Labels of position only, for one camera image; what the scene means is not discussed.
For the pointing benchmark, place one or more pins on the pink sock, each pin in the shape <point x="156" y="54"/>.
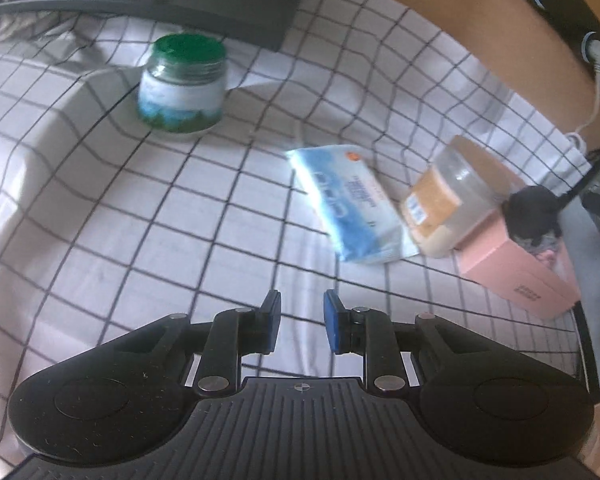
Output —
<point x="547" y="257"/>

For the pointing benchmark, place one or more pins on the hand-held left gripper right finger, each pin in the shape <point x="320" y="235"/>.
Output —
<point x="332" y="320"/>

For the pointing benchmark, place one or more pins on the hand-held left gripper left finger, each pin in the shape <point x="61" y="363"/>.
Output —
<point x="272" y="320"/>

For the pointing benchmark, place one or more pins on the blue white wipes packet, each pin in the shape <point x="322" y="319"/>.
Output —
<point x="350" y="200"/>

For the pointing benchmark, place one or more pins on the black sock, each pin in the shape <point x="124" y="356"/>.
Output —
<point x="530" y="210"/>

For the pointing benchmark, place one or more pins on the black power strip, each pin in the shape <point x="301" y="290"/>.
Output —
<point x="565" y="5"/>

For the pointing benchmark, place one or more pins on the black white checked tablecloth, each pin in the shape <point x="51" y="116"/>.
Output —
<point x="130" y="210"/>

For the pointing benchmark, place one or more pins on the green lid glass jar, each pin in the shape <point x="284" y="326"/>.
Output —
<point x="180" y="95"/>

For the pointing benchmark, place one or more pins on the pink box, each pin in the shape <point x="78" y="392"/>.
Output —
<point x="505" y="265"/>

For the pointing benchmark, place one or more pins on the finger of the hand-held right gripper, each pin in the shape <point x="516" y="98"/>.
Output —
<point x="577" y="187"/>

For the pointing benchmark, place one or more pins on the clear plastic jar orange label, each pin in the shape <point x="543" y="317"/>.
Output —
<point x="440" y="205"/>

